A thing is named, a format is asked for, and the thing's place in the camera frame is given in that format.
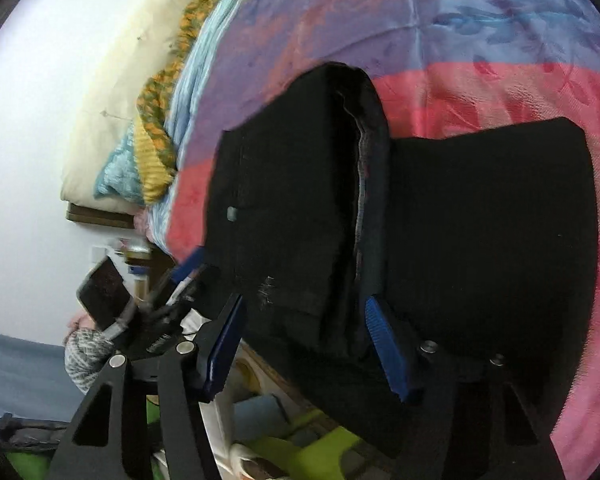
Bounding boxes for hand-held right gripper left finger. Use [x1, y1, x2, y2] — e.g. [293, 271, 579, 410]
[47, 292, 247, 480]

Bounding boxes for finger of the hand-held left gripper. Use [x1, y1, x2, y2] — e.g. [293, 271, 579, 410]
[171, 247, 206, 284]
[175, 265, 221, 311]

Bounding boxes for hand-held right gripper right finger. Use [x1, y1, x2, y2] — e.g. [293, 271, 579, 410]
[364, 296, 566, 480]

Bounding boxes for black pants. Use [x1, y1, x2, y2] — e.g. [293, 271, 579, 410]
[200, 61, 600, 461]

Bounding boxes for person's left forearm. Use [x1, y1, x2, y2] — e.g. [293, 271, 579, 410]
[64, 312, 118, 395]

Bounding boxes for lime green plastic item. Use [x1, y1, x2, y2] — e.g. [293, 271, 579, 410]
[280, 410, 381, 480]

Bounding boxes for teal floral pillow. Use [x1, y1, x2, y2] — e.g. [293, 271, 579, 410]
[94, 135, 146, 206]

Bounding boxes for yellow floral blanket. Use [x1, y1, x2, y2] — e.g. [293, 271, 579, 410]
[132, 0, 253, 206]

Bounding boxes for cream padded headboard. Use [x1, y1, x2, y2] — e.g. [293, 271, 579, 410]
[62, 0, 216, 213]

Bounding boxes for green chair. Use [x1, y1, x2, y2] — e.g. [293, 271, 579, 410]
[5, 450, 51, 480]

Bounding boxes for light blue striped sheet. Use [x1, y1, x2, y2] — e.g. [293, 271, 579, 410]
[165, 0, 261, 161]

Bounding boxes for colourful floral bedspread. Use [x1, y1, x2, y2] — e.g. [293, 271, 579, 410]
[165, 0, 600, 471]

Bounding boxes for dark wooden bed frame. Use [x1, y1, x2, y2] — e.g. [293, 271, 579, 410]
[65, 202, 136, 231]

